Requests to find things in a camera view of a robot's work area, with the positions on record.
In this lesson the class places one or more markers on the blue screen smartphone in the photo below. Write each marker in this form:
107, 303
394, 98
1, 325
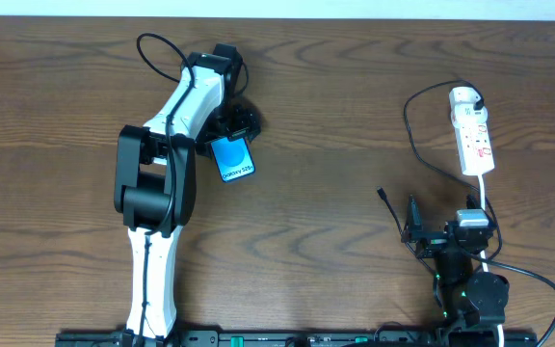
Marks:
233, 159

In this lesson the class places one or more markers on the white power strip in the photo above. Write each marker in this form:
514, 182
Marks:
472, 132

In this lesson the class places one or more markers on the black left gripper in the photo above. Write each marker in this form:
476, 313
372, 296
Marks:
238, 130

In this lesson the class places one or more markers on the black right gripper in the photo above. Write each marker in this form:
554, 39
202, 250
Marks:
434, 242

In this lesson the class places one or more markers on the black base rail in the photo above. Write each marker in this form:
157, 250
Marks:
392, 336

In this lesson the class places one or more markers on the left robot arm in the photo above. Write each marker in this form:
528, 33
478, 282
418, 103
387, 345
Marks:
156, 177

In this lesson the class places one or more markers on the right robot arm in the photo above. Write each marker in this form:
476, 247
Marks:
473, 302

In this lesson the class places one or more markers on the black usb charger plug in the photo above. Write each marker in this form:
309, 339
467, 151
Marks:
479, 103

